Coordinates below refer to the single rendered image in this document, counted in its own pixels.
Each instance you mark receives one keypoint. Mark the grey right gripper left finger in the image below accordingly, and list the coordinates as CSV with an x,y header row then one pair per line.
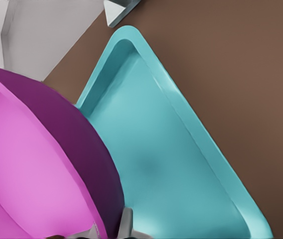
x,y
89,232

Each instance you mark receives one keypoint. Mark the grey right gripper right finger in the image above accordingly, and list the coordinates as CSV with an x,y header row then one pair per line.
x,y
126,222

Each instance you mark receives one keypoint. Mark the pink plate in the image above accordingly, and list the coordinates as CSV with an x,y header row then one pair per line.
x,y
31,154

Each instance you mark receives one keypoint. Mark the teal tray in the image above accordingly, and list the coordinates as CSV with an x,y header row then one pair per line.
x,y
156,139

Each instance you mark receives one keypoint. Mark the silver frame post foot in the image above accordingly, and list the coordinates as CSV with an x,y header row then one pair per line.
x,y
116,11

